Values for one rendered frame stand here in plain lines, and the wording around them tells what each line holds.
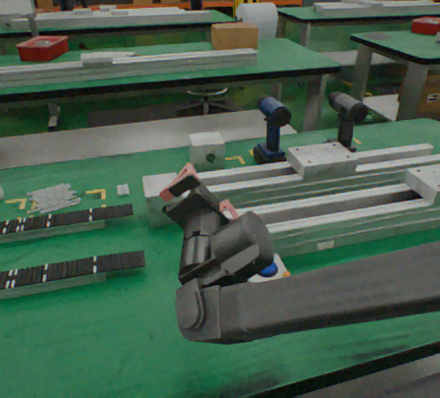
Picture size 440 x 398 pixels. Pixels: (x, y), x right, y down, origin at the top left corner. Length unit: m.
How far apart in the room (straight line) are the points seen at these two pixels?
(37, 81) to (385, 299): 2.10
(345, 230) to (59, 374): 0.65
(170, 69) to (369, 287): 2.02
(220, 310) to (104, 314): 0.40
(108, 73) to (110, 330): 1.69
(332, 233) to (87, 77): 1.69
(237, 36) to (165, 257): 2.15
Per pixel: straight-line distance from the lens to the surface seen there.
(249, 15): 4.47
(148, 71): 2.27
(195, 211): 0.56
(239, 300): 0.44
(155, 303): 0.81
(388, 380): 1.46
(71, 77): 2.26
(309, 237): 0.90
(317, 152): 1.09
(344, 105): 1.24
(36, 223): 1.04
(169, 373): 0.72
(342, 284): 0.39
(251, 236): 0.45
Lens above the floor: 1.39
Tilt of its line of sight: 31 degrees down
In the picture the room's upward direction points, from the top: straight up
